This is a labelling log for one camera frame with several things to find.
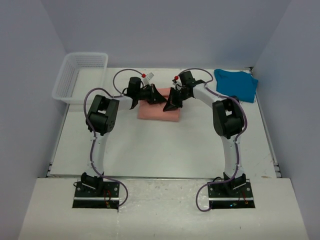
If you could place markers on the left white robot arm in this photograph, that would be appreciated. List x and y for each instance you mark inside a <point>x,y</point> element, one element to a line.
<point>100,111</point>

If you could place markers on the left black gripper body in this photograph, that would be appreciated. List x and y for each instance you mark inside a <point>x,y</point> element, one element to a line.
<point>148,94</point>

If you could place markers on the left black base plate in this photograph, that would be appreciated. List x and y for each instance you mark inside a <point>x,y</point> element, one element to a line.
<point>105,197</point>

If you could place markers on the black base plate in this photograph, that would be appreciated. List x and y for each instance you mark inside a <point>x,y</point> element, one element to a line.
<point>222,196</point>
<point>105,197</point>

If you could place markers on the white plastic basket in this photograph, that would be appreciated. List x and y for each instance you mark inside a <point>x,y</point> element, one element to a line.
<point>79,73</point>

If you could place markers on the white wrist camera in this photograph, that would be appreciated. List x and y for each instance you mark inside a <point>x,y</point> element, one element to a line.
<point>175,79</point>
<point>146,78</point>

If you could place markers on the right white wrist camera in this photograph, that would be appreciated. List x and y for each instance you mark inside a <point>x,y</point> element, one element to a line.
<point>175,79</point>

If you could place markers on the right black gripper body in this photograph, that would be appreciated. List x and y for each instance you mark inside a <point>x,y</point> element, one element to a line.
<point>178,97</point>

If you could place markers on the pink t shirt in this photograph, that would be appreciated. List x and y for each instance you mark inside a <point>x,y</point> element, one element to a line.
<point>148,111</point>

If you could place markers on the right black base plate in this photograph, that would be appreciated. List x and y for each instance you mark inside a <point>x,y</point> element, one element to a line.
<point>222,196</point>

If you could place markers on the blue folded t shirt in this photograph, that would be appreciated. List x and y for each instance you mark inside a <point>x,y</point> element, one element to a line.
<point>239,84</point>

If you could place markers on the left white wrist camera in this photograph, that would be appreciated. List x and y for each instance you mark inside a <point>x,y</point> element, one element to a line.
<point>146,78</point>

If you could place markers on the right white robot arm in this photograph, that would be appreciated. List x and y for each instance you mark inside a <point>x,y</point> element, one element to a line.
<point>229,121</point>

